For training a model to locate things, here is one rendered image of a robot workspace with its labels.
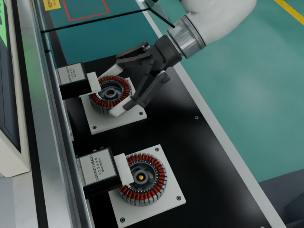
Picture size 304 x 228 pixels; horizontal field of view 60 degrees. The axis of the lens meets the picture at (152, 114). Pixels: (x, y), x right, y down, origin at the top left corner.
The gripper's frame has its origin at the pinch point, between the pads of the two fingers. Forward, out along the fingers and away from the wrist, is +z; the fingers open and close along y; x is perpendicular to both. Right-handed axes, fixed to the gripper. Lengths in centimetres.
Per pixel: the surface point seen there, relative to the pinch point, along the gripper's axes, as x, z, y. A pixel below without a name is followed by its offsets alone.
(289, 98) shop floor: -131, -61, 25
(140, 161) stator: -0.8, 0.0, -20.9
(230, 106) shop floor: -111, -26, 33
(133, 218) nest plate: -1.0, 6.2, -30.9
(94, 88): 7.2, 0.5, -2.3
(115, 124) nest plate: -2.6, 3.2, -7.1
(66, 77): 13.3, 2.9, -0.6
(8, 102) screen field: 35.3, -5.2, -26.8
